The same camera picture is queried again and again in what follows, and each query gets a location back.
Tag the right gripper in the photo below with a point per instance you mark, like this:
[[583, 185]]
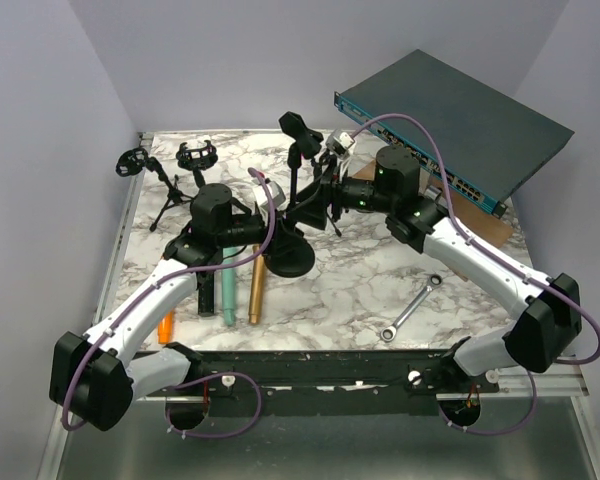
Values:
[[312, 207]]

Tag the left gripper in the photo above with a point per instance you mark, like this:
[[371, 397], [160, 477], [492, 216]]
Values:
[[281, 236]]

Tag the black round-base clip stand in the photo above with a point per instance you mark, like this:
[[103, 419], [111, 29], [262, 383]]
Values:
[[305, 146]]

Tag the black tall tripod stand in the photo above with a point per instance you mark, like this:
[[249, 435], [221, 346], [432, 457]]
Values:
[[318, 167]]

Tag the gold microphone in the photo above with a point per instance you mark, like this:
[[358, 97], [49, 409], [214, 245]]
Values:
[[257, 290]]

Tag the mint green microphone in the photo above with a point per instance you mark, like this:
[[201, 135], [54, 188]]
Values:
[[228, 280]]

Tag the black silver-grille microphone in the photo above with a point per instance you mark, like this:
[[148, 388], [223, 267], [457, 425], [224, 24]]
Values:
[[206, 294]]

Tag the black round-base shock-mount stand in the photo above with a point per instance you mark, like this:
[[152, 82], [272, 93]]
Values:
[[197, 160]]

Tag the orange microphone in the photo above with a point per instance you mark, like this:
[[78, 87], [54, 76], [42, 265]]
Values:
[[165, 328]]

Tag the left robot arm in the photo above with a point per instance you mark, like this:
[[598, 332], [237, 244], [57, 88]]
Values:
[[145, 300]]

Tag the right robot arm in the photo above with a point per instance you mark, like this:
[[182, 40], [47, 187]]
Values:
[[542, 308]]

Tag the silver ratchet wrench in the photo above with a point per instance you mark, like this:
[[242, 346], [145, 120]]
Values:
[[388, 334]]

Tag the wooden board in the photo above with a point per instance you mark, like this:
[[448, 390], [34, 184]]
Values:
[[492, 229]]

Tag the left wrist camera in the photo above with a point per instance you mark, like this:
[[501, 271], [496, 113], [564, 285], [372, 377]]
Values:
[[268, 195]]

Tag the metal switch bracket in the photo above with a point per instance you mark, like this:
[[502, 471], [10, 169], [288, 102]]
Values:
[[433, 193]]

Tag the black front mounting rail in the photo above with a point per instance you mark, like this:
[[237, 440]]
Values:
[[281, 383]]

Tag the teal network switch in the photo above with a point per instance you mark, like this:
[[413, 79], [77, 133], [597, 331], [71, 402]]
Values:
[[485, 142]]

